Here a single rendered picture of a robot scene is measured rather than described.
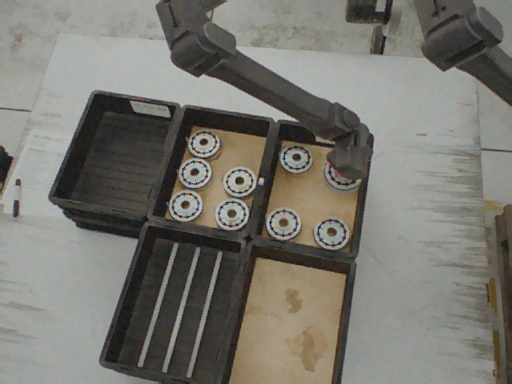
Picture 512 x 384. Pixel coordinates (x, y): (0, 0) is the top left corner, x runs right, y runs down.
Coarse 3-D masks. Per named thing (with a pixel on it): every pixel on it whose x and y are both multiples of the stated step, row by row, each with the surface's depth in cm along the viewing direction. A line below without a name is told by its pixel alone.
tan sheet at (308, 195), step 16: (288, 144) 164; (304, 144) 164; (320, 160) 161; (288, 176) 160; (304, 176) 159; (320, 176) 159; (272, 192) 158; (288, 192) 157; (304, 192) 157; (320, 192) 157; (336, 192) 156; (352, 192) 156; (272, 208) 155; (304, 208) 155; (320, 208) 155; (336, 208) 154; (352, 208) 154; (304, 224) 153; (352, 224) 152; (304, 240) 151
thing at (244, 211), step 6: (222, 204) 153; (228, 204) 153; (234, 204) 153; (240, 204) 153; (216, 210) 153; (222, 210) 152; (240, 210) 153; (246, 210) 152; (216, 216) 152; (222, 216) 152; (240, 216) 151; (246, 216) 151; (222, 222) 151; (228, 222) 151; (234, 222) 151; (240, 222) 151; (246, 222) 151; (222, 228) 151; (228, 228) 150; (234, 228) 150; (240, 228) 150
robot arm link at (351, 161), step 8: (344, 112) 111; (352, 112) 112; (344, 120) 111; (352, 120) 112; (352, 128) 113; (344, 136) 116; (352, 136) 114; (336, 144) 117; (344, 144) 115; (352, 144) 113; (336, 152) 116; (344, 152) 114; (352, 152) 114; (360, 152) 115; (336, 160) 115; (344, 160) 113; (352, 160) 113; (360, 160) 114; (344, 168) 113; (352, 168) 113; (360, 168) 113; (344, 176) 117; (352, 176) 116; (360, 176) 116
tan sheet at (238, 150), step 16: (208, 128) 168; (224, 144) 166; (240, 144) 165; (256, 144) 165; (224, 160) 163; (240, 160) 163; (256, 160) 163; (256, 176) 160; (176, 192) 159; (208, 192) 159; (224, 192) 158; (208, 208) 156; (208, 224) 154
